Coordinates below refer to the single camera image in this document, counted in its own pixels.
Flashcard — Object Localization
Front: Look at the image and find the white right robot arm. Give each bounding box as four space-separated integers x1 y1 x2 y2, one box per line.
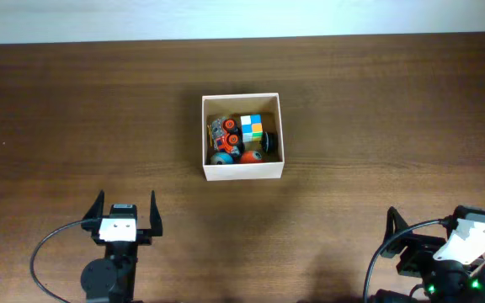
362 205 485 302

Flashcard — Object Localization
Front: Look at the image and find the red toy fire truck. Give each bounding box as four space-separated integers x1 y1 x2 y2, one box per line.
208 117 244 158

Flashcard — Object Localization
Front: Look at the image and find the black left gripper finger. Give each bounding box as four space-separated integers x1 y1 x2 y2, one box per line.
149 190 163 237
83 190 104 220

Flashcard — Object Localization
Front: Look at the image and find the pink cardboard box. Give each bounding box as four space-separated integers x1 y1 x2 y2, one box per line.
201 93 285 181

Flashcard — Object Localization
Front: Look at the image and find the orange toy ball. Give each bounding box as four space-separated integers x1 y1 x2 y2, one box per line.
239 151 264 164

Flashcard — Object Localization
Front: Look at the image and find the multicoloured puzzle cube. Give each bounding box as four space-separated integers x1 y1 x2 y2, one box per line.
240 114 264 142

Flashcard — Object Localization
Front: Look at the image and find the blue toy ball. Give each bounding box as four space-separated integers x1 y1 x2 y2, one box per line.
210 152 235 165

